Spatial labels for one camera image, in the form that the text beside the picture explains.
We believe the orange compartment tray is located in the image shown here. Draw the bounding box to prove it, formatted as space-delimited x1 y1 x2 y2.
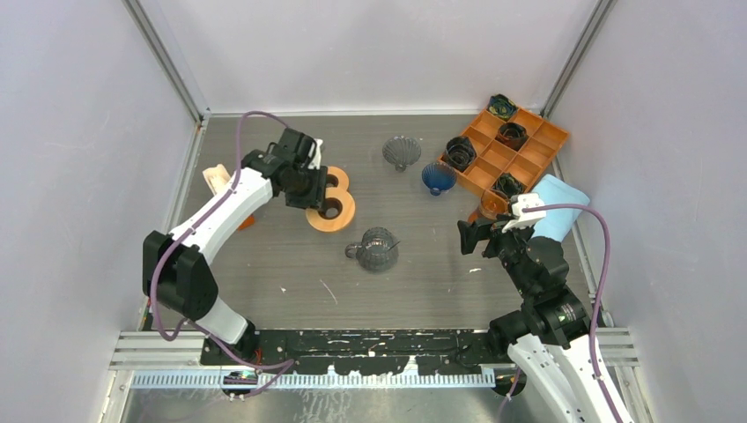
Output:
455 108 569 212

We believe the dark capsule green yellow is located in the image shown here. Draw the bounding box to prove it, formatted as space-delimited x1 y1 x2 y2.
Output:
486 93 519 122

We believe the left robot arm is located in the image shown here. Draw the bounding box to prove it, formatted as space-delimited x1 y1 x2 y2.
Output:
143 128 328 364

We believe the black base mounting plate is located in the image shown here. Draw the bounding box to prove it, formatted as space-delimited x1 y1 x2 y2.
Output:
200 329 547 378

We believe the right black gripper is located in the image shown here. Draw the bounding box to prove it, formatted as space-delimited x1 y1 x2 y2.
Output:
457 212 535 297

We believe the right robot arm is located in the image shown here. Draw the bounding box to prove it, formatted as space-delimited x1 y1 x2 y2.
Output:
457 216 632 422

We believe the grey transparent dripper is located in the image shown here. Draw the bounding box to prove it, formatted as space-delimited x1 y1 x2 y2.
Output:
382 136 422 172

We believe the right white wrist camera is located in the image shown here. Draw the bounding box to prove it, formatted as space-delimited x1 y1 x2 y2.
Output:
501 192 546 233

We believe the amber glass cup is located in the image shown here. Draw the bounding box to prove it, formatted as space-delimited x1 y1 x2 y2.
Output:
467 189 507 224

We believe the orange filter holder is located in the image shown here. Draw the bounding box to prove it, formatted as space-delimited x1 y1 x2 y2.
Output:
237 215 255 231

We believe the wooden ring dripper stand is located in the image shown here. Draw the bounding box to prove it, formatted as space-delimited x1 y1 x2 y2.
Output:
306 188 356 233

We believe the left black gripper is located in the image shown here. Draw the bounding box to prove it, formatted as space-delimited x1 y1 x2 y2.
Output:
284 163 329 212

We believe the grey glass mug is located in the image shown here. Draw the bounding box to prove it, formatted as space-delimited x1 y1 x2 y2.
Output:
344 226 400 273

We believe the light blue cloth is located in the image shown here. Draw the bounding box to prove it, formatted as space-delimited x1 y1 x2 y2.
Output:
528 174 591 243

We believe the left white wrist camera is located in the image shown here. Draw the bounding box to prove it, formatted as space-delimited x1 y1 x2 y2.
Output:
307 138 324 169

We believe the blue transparent dripper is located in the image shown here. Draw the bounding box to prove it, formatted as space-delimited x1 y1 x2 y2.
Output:
421 162 457 197

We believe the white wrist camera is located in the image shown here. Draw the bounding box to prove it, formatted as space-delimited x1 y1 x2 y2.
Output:
307 138 324 169
501 192 546 233

